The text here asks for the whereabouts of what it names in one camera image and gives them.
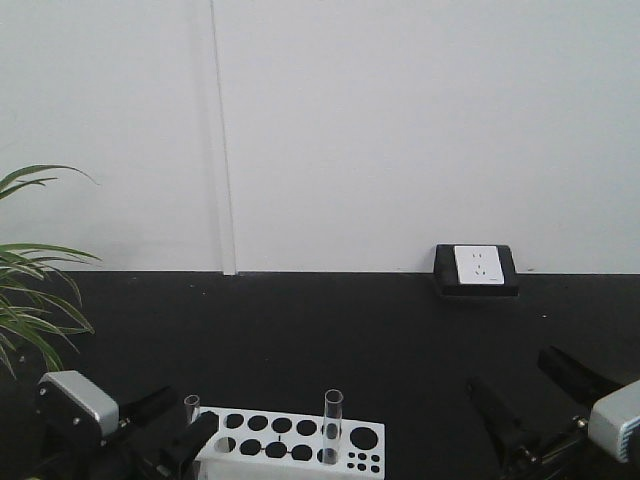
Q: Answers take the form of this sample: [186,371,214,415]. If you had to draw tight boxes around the tall clear test tube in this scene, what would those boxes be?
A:
[322,389,344,465]

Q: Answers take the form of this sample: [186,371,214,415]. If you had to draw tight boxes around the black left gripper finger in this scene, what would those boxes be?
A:
[119,386,178,428]
[158,411,219,479]

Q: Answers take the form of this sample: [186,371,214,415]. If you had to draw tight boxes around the short clear test tube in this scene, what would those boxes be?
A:
[183,394,201,425]

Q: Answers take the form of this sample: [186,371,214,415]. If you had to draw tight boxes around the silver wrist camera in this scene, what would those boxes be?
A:
[587,381,639,463]
[36,370,119,441]

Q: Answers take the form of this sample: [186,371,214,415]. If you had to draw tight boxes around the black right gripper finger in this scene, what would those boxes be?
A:
[537,346,625,418]
[465,377,540,473]

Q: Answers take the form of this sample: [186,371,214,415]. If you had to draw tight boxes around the green leafy plant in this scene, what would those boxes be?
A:
[0,165,103,381]

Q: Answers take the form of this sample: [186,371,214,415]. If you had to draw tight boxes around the white test tube rack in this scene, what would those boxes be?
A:
[197,407,386,479]

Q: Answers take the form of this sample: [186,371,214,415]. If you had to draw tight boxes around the white wall power socket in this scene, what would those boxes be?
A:
[433,244,519,297]

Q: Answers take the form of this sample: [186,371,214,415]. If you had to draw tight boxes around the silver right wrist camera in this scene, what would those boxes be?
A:
[587,381,639,463]

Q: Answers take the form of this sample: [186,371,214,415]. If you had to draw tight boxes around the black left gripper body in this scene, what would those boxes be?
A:
[29,424,195,479]

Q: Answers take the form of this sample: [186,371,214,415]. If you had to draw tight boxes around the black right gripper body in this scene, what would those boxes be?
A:
[499,416,597,479]

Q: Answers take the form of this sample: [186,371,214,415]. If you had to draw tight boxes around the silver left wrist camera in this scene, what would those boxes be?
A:
[36,370,119,441]

